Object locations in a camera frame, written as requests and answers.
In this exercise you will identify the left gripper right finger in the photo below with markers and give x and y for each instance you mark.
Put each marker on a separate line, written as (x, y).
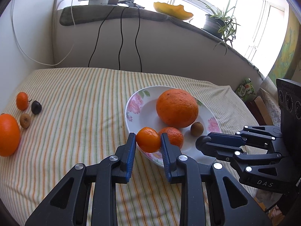
(209, 187)

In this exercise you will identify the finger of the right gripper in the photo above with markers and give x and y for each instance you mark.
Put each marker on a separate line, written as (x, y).
(221, 151)
(230, 139)

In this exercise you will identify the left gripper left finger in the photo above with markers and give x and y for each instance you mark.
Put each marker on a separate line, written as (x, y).
(68, 202)

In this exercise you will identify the dark tangerine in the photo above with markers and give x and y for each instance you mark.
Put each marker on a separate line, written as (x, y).
(174, 135)

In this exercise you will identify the small bright mandarin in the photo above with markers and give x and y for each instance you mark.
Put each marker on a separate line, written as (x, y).
(148, 140)

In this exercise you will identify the large rough orange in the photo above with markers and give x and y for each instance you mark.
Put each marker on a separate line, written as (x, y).
(177, 108)

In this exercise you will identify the brown kiwi fruit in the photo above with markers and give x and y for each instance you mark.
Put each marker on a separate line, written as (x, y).
(25, 120)

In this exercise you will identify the large smooth orange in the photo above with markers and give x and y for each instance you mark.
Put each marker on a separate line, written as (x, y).
(10, 135)

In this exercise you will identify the dark plum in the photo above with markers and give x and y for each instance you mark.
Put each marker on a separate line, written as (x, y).
(36, 107)

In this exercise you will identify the mandarin with stem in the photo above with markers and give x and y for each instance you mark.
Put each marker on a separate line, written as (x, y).
(22, 101)

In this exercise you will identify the green juice carton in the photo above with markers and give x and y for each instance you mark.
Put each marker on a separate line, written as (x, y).
(246, 91)

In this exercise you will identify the floral white plate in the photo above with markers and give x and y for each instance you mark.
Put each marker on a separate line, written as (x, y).
(140, 112)

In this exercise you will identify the striped table cloth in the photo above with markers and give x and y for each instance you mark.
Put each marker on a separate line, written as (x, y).
(83, 120)

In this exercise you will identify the potted spider plant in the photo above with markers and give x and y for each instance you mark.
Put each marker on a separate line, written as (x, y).
(222, 25)

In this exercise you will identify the yellow wavy bowl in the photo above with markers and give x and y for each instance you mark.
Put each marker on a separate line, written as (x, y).
(172, 10)

